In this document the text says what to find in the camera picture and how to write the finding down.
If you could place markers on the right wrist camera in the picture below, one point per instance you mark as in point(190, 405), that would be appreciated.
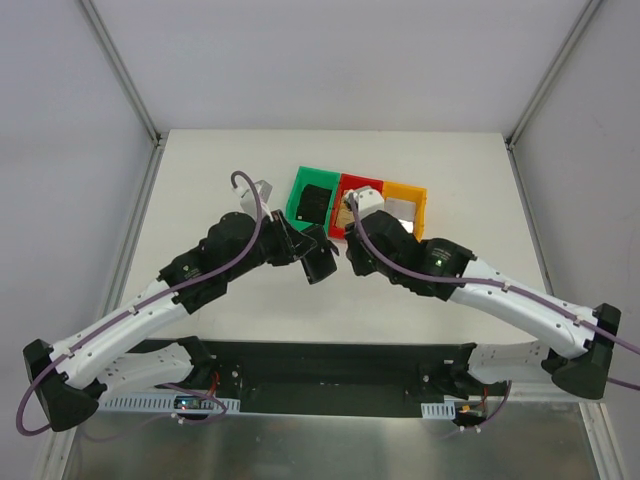
point(368, 201)

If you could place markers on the right aluminium frame post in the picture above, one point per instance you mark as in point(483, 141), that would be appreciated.
point(544, 87)

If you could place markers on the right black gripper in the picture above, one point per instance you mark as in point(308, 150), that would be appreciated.
point(358, 245)

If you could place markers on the aluminium table rail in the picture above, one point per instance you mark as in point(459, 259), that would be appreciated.
point(529, 214)
point(120, 268)

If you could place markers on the aluminium frame post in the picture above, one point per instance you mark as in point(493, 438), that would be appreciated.
point(106, 43)
point(544, 87)

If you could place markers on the left white cable duct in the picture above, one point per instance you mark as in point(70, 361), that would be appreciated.
point(170, 403)

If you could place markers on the green plastic bin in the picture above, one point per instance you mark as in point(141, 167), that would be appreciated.
point(307, 175)

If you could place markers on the yellow plastic bin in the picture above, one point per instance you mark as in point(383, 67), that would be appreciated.
point(418, 195)

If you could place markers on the white cable duct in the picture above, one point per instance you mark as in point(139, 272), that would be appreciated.
point(439, 411)
point(170, 403)

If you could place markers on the gold cards in red bin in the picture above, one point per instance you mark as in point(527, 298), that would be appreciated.
point(344, 215)

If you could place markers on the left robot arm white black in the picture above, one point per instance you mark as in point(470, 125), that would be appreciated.
point(72, 376)

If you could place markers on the right white cable duct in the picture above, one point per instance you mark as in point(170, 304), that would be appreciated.
point(439, 411)

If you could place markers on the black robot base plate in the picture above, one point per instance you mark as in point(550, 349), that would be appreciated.
point(362, 380)

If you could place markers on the left aluminium frame post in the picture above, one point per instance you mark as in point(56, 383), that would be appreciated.
point(106, 43)

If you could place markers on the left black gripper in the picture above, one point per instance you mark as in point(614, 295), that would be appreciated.
point(289, 237)

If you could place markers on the right aluminium table rail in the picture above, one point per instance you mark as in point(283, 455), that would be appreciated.
point(529, 214)

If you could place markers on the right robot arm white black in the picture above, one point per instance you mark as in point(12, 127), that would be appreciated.
point(572, 345)

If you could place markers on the white cards in yellow bin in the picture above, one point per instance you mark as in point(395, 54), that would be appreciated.
point(404, 211)

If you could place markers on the left aluminium table rail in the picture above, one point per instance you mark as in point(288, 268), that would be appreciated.
point(120, 268)

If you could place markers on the black cards in green bin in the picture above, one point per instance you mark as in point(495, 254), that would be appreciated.
point(313, 204)

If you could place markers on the black leather card holder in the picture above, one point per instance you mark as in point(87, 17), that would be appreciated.
point(319, 263)

